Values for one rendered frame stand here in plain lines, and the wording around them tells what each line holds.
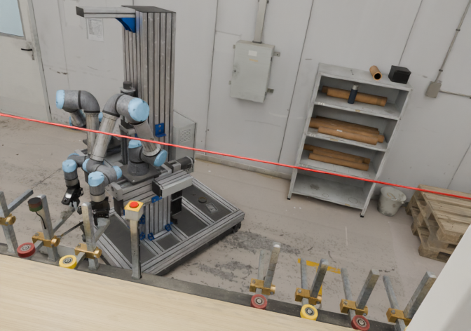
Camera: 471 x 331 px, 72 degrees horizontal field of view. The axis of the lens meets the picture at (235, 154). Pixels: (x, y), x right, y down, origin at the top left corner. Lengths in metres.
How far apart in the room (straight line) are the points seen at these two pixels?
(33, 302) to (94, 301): 0.26
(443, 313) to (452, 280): 0.04
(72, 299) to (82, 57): 3.55
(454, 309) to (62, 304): 1.61
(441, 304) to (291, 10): 3.49
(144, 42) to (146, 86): 0.28
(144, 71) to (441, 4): 2.85
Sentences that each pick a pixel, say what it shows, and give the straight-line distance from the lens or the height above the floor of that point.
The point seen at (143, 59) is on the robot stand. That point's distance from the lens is 2.22.
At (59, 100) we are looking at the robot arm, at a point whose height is 1.51.
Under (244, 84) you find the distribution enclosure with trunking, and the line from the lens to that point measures 3.72.
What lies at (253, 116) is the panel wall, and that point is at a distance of 4.07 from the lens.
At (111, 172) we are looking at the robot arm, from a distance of 1.90.
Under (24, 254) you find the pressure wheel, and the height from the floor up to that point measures 0.90.
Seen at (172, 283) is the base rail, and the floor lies 0.70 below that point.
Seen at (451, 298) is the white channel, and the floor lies 2.03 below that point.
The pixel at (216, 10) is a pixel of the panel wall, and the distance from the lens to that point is 3.93.
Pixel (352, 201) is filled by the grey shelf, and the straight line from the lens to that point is 4.09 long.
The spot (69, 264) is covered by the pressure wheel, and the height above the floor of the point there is 0.91.
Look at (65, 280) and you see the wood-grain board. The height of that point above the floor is 0.90.
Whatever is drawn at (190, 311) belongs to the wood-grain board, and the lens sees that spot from 1.71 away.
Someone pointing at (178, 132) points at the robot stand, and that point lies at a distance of 2.53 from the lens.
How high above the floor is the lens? 2.30
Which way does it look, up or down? 29 degrees down
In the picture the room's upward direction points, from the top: 8 degrees clockwise
